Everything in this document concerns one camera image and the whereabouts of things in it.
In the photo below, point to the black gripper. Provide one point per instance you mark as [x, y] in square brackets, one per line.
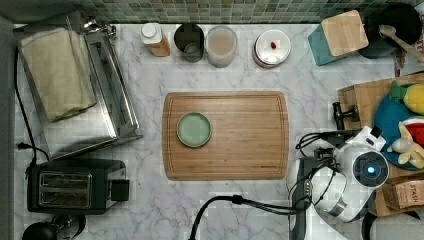
[339, 136]

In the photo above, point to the black drawer handle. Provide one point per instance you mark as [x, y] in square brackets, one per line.
[338, 115]

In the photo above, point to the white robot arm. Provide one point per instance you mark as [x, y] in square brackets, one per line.
[339, 185]

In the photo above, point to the blue plate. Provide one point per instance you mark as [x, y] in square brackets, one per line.
[387, 117]

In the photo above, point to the toy garlic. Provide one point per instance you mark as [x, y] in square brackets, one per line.
[401, 145]

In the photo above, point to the toy watermelon slice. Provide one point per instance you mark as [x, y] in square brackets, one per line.
[413, 129]

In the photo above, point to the small tea box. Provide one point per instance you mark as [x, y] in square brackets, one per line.
[404, 195]

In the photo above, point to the bamboo cutting board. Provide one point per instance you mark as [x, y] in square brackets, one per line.
[249, 136]

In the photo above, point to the teal canister with wooden lid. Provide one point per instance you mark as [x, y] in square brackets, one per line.
[337, 37]

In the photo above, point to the pink lidded ceramic jar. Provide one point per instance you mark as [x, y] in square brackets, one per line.
[271, 48]

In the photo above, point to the wooden spoon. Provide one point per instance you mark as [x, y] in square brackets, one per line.
[390, 32]

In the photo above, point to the black utensil holder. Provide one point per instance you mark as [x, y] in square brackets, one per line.
[405, 21]

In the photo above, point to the green ceramic bowl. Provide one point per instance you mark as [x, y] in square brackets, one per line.
[194, 129]

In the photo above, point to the clear jar with contents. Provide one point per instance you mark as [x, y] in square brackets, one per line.
[221, 45]

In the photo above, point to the dark grey cup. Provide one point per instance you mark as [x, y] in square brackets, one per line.
[189, 40]

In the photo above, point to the orange bottle with white cap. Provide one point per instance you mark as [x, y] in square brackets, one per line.
[155, 40]

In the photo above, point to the stainless toaster oven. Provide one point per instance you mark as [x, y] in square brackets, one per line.
[112, 119]

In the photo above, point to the black two-slot toaster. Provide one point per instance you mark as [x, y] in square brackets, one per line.
[76, 186]

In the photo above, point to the black round object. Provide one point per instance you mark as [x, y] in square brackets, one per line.
[60, 227]

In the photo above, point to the folded green towel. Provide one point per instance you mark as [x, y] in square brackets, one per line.
[58, 61]

